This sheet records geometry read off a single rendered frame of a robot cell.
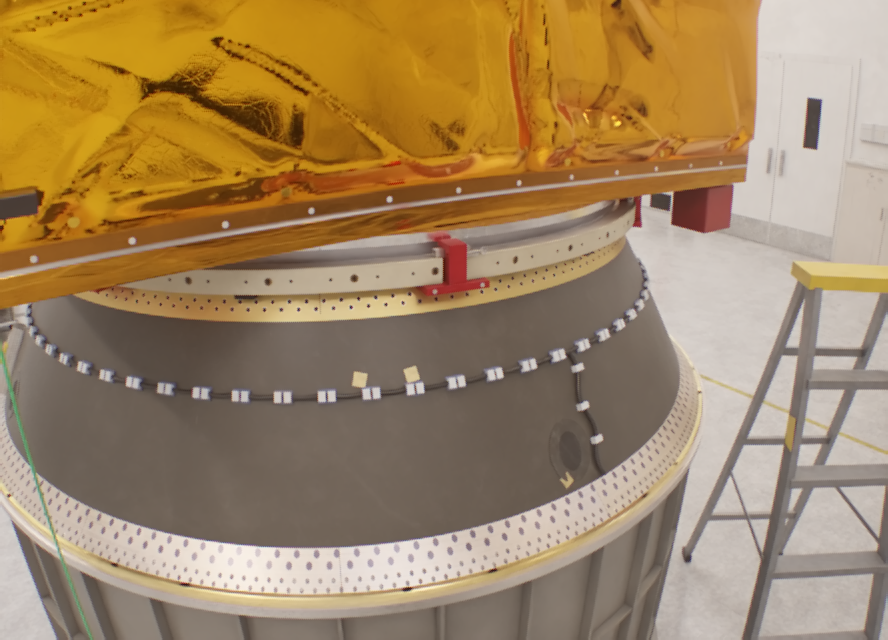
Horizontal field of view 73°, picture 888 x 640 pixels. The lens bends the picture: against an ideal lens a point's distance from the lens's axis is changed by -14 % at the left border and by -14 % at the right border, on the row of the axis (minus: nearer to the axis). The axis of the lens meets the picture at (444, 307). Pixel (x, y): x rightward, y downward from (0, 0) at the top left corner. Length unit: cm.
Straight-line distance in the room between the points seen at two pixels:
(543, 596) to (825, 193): 773
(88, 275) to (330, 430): 51
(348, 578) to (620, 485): 62
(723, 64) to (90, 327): 166
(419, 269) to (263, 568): 62
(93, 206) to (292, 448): 56
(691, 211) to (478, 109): 98
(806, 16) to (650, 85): 741
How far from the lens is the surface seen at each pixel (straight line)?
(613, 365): 157
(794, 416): 221
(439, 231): 129
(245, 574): 132
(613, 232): 161
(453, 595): 130
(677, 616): 300
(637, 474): 158
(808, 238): 899
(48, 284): 109
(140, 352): 142
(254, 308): 130
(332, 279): 123
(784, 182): 906
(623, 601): 185
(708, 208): 208
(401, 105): 119
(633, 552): 174
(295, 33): 110
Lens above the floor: 206
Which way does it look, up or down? 20 degrees down
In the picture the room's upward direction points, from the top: straight up
